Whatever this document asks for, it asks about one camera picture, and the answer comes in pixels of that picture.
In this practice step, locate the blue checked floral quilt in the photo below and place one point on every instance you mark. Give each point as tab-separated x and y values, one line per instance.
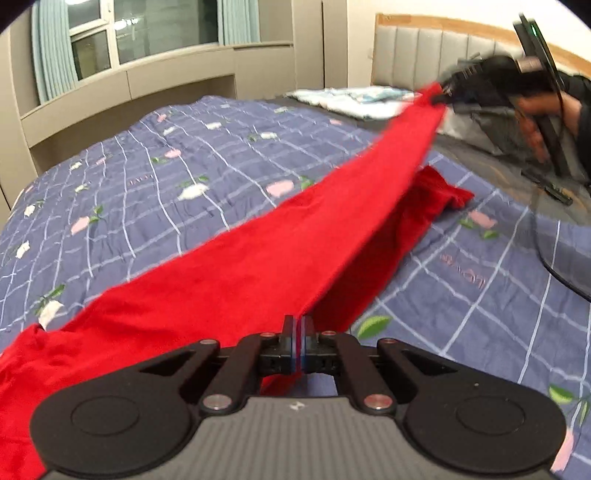
161	184

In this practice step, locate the beige window cabinet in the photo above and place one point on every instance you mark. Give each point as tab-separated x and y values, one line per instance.
138	83

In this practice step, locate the grey pillow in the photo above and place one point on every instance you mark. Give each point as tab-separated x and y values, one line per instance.
475	129

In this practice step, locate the red pants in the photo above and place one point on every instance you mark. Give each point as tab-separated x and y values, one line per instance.
231	277

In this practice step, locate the window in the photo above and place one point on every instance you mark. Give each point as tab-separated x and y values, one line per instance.
138	32

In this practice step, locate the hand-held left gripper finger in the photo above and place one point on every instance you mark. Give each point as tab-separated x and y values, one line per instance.
294	345
304	345

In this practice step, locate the white floral pillow cloth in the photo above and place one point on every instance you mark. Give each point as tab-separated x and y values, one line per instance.
351	99

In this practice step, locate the person's right forearm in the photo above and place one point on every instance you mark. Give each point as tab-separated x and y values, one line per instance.
579	87

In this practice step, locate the person's right hand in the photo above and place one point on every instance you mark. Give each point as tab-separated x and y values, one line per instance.
535	108

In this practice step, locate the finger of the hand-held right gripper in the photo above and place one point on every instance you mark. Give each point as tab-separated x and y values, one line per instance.
445	92

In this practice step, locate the light blue curtain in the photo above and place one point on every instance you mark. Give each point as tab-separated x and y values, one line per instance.
53	50
238	21

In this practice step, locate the grey padded headboard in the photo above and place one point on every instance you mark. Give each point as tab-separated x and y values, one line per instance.
415	55

